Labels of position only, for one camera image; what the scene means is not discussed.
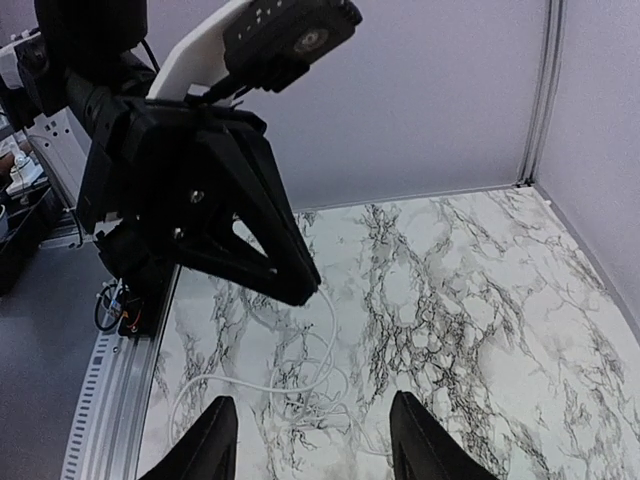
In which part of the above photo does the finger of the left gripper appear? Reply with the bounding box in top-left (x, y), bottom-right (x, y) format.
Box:
top-left (234, 129), bottom-right (321, 290)

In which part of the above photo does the aluminium front rail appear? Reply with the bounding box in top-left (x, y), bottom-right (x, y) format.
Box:
top-left (60, 267), bottom-right (181, 479)

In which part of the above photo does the white thin cable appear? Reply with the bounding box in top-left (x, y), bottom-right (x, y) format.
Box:
top-left (168, 292), bottom-right (396, 456)

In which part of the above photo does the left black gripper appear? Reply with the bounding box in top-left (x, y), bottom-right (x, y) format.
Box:
top-left (35, 1), bottom-right (318, 306)

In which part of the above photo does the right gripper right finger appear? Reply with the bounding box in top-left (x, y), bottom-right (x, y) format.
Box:
top-left (389, 391), bottom-right (495, 480)

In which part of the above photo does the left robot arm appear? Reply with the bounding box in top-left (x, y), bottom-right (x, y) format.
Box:
top-left (1, 1), bottom-right (361, 306)

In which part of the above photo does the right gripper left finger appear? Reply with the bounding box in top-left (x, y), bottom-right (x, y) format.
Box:
top-left (141, 396), bottom-right (238, 480)

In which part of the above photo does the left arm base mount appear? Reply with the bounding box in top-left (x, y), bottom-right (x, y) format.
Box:
top-left (93, 274), bottom-right (172, 338)

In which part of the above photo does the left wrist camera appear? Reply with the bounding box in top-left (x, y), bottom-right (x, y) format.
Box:
top-left (147, 1), bottom-right (363, 104)

